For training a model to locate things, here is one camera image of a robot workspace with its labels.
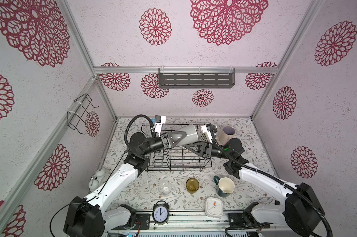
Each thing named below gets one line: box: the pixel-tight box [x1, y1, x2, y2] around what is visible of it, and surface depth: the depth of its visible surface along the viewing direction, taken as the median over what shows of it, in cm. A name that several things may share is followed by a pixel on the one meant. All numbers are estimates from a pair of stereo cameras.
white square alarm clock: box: [205, 197, 224, 219], surface depth 77 cm
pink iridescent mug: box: [218, 125, 236, 146], surface depth 100 cm
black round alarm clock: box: [152, 200, 170, 226], surface depth 76 cm
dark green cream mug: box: [213, 175, 235, 198], surface depth 79 cm
